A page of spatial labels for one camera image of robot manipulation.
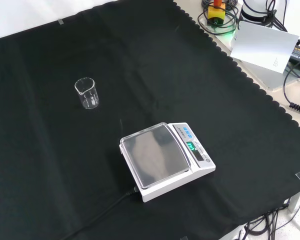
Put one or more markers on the small clear glass beaker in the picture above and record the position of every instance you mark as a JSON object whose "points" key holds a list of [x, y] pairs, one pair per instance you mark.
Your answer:
{"points": [[88, 96]]}

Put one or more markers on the white electronic balance steel pan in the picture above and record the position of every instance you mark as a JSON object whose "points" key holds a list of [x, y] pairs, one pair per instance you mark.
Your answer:
{"points": [[155, 155]]}

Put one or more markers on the black bench cloth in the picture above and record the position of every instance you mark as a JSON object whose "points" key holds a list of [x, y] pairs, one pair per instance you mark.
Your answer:
{"points": [[40, 155]]}

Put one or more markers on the yellow stop button box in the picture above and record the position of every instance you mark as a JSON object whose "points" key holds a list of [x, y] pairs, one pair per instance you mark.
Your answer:
{"points": [[216, 15]]}

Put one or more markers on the pale white board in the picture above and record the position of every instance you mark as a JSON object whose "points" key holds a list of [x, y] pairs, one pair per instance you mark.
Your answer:
{"points": [[262, 47]]}

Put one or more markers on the aluminium bench leg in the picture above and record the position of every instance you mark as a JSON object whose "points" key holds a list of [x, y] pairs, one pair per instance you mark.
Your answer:
{"points": [[296, 200]]}

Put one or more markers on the grey metal base plate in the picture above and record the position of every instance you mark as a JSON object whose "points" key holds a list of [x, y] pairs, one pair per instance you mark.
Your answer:
{"points": [[272, 80]]}

